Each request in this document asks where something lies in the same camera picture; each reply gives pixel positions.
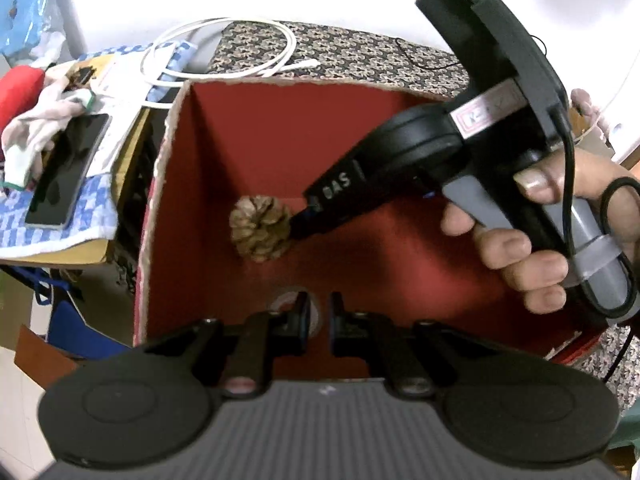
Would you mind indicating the brown cardboard sheet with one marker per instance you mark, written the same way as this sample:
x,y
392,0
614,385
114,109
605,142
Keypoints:
x,y
42,360

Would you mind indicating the floral patterned tablecloth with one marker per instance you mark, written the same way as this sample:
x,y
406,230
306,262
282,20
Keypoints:
x,y
350,55

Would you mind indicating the black smartphone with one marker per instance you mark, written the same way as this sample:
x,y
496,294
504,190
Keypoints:
x,y
67,170

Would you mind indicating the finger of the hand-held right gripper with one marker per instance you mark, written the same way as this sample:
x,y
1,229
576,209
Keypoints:
x,y
306,222

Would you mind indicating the white paper sheet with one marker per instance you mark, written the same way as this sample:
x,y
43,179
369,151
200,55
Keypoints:
x,y
120,105

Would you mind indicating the white crumpled cloth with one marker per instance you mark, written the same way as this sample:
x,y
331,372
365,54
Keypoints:
x,y
35,125

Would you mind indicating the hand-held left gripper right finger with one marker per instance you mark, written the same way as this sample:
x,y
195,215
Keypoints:
x,y
333,321

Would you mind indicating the grey tape roll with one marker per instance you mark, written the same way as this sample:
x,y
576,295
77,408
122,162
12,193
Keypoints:
x,y
280,302

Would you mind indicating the person's right hand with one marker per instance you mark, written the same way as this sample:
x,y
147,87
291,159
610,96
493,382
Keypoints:
x,y
520,265

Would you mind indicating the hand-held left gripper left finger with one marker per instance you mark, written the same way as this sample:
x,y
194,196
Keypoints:
x,y
303,321

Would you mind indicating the red cloth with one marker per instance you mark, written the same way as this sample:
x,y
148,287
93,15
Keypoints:
x,y
17,95

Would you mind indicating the blue plastic bag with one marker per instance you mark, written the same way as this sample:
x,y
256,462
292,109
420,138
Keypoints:
x,y
22,5

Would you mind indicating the dark blue bag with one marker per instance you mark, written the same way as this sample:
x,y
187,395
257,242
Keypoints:
x,y
85,330

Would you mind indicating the blue white checked towel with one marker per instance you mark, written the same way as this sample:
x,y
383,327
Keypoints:
x,y
75,232

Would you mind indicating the pink soft object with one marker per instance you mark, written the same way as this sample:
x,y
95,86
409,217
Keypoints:
x,y
582,102

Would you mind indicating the brown pine cone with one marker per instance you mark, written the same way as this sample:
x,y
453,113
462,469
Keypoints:
x,y
259,227

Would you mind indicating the red brocade cardboard box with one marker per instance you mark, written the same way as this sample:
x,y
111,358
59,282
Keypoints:
x,y
240,150

